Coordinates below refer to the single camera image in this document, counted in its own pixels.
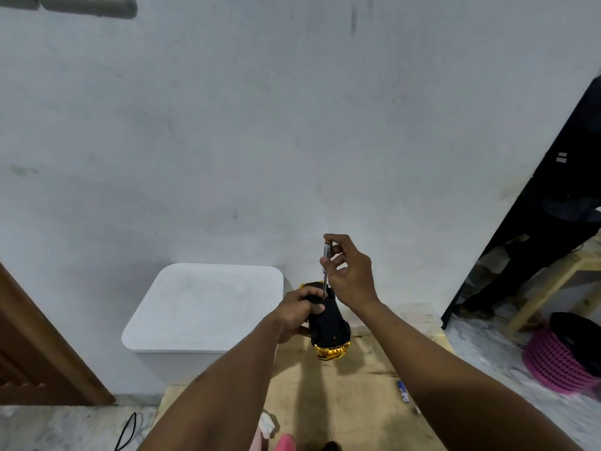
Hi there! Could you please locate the person's right hand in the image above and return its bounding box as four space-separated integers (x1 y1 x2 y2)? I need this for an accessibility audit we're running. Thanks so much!
320 234 381 313

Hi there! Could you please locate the person's left hand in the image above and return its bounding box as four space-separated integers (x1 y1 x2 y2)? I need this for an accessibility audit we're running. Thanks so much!
271 286 328 345

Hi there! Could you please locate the black and gold toy car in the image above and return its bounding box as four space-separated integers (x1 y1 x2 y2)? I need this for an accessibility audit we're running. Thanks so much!
300 282 353 362

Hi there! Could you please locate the person's left forearm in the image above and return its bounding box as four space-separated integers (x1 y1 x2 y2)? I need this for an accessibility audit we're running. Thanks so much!
140 315 288 451

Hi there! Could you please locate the person's right forearm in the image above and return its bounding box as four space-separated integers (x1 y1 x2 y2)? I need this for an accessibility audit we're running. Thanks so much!
353 299 584 451

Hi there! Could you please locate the white plastic lidded bin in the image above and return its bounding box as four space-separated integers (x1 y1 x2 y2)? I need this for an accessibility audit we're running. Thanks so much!
121 263 285 386

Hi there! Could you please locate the pink clothing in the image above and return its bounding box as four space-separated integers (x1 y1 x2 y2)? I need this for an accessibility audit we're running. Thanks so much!
248 434 297 451

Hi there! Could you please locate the light wooden bench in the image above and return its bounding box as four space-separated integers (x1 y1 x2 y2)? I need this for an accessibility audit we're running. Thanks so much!
504 234 601 338

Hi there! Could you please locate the pink plastic basket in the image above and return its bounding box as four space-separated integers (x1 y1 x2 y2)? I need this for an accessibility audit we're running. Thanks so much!
522 324 601 396

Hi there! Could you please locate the black cloth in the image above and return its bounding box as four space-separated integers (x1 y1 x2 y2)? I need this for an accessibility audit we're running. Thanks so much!
548 312 601 372

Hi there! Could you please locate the brown wooden door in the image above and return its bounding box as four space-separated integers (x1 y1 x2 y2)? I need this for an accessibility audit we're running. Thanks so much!
0 262 116 407

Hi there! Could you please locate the black cable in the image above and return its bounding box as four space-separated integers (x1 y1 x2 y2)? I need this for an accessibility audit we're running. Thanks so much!
115 412 144 451

